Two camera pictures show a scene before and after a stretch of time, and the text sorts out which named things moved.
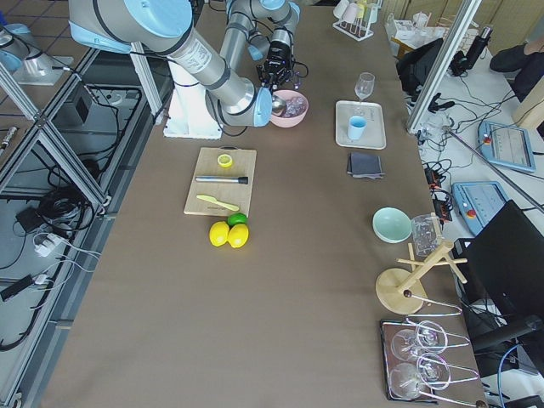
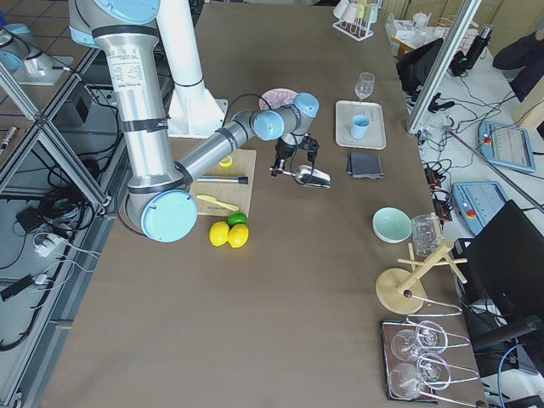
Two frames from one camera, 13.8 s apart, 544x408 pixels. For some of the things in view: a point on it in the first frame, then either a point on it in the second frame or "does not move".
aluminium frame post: [465, 14] does not move
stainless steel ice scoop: [279, 105] → [308, 175]
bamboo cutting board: [235, 194] does not move
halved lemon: [224, 160] does not move
